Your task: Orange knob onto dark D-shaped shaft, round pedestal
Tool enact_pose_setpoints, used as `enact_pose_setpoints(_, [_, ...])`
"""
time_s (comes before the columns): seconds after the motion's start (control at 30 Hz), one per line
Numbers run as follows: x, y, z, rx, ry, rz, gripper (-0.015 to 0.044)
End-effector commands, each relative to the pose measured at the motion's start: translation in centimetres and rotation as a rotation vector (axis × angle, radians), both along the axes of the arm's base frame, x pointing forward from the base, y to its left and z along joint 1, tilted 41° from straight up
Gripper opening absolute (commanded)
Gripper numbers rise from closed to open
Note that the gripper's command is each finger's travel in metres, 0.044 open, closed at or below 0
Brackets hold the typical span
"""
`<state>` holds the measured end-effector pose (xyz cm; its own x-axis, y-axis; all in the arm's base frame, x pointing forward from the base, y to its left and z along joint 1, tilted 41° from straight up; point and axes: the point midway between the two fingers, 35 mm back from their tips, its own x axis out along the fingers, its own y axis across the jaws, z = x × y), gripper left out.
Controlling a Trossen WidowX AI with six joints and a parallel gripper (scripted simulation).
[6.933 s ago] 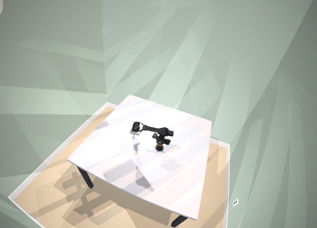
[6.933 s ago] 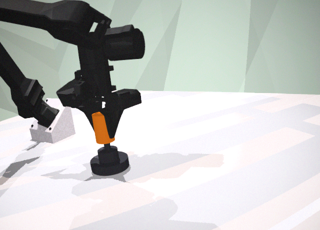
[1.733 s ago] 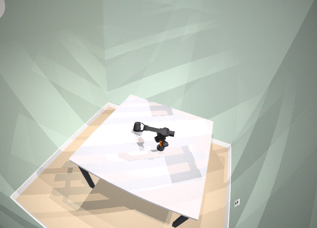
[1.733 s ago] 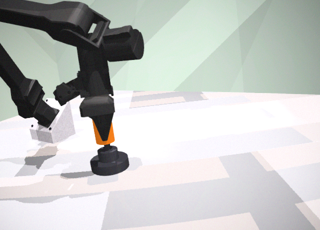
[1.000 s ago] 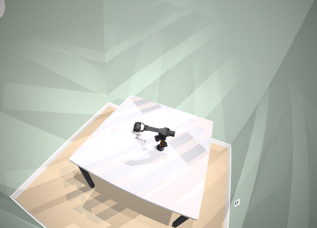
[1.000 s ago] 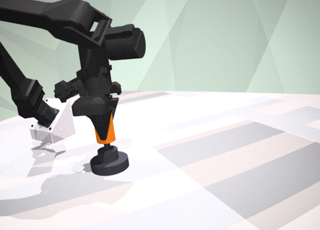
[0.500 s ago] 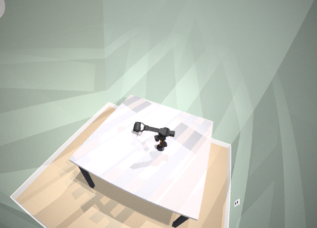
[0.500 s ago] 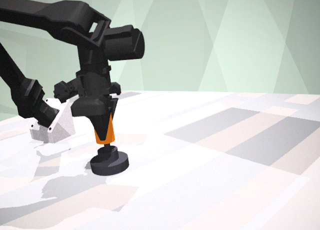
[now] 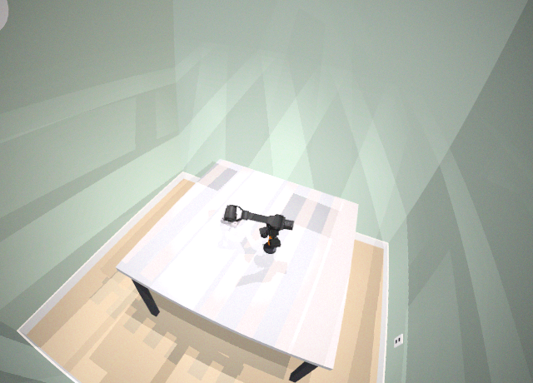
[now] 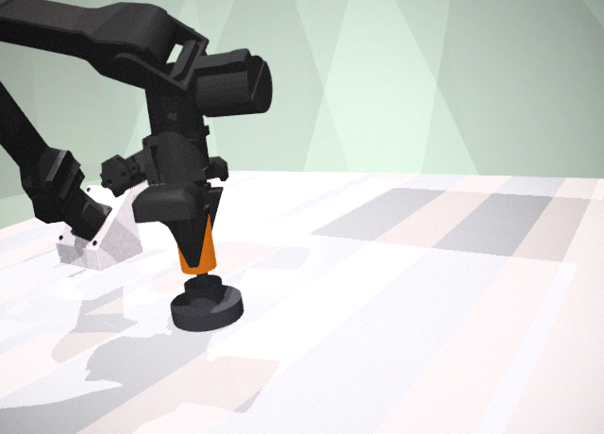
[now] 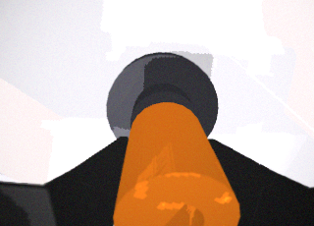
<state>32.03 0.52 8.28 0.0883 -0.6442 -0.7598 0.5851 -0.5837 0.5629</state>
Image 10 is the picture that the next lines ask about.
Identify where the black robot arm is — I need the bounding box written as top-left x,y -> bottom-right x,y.
0,0 -> 273,241

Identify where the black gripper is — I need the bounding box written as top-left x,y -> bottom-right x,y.
131,118 -> 228,268

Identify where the orange knob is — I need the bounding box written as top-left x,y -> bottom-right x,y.
177,215 -> 217,275

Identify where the grey round pedestal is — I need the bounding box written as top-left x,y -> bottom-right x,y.
170,272 -> 244,332

